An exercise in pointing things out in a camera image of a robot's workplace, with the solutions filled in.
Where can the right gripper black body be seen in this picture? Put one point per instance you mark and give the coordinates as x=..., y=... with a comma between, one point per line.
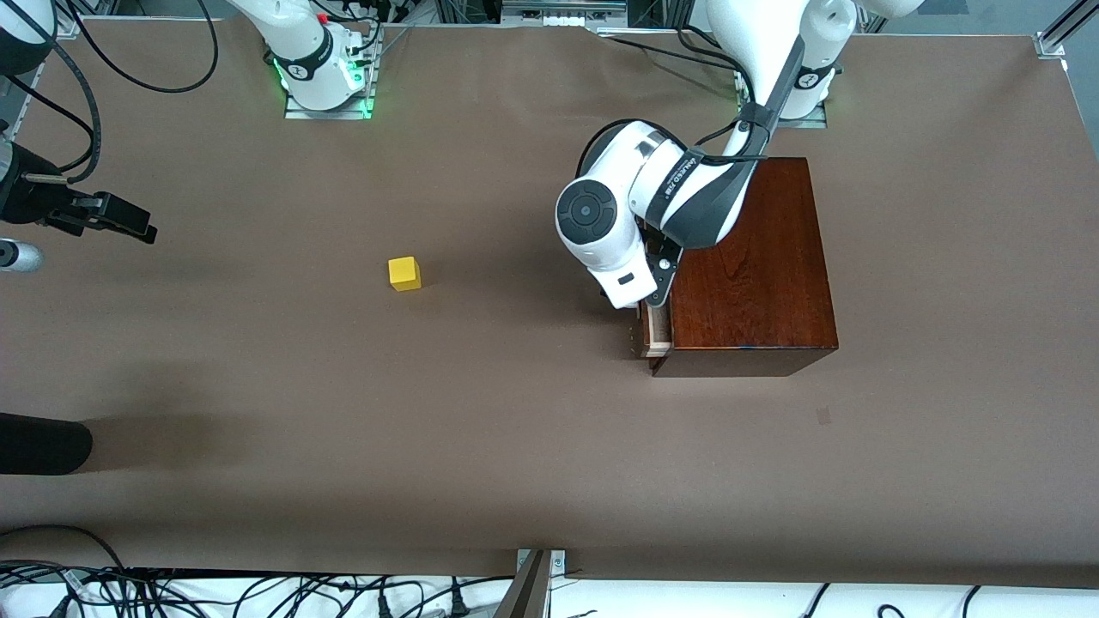
x=33, y=199

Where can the yellow cube block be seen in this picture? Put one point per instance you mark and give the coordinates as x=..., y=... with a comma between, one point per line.
x=404, y=274

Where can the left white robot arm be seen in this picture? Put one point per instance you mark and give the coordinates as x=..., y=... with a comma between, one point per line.
x=618, y=172

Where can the dark wooden drawer cabinet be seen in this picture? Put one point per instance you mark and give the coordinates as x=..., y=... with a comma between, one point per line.
x=755, y=283

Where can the black ribbed cylinder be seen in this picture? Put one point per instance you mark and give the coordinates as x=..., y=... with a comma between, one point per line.
x=43, y=442

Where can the brown table cover sheet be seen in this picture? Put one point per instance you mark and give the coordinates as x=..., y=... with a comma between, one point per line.
x=343, y=343

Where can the white power strip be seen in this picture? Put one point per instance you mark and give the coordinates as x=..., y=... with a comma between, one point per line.
x=562, y=19

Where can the black power plug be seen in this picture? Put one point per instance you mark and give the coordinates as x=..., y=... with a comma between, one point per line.
x=459, y=607
x=384, y=608

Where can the silver frame corner bracket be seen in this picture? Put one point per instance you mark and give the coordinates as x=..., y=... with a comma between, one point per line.
x=77, y=27

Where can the small silver corner bracket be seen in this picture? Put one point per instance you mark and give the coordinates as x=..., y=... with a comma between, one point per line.
x=558, y=562

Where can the aluminium frame profile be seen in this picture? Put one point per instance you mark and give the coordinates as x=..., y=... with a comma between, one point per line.
x=1049, y=45

